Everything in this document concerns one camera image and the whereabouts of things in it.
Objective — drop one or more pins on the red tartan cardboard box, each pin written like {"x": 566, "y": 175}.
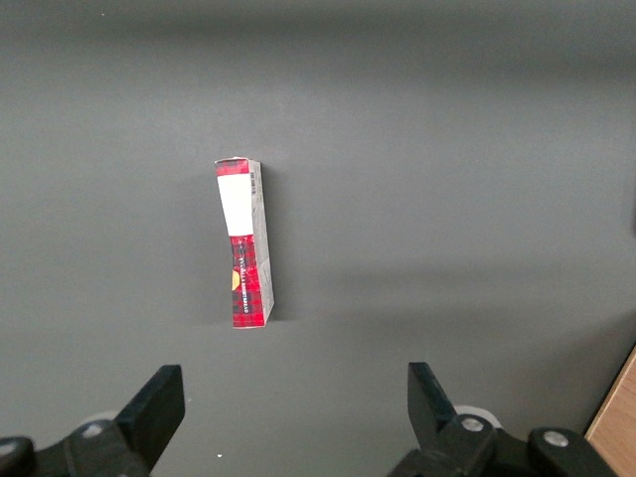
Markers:
{"x": 246, "y": 278}

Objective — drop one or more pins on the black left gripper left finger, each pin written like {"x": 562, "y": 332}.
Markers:
{"x": 149, "y": 412}

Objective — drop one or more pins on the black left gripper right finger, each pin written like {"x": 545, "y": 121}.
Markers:
{"x": 432, "y": 412}

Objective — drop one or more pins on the wooden two-drawer cabinet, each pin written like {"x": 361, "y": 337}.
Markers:
{"x": 616, "y": 427}

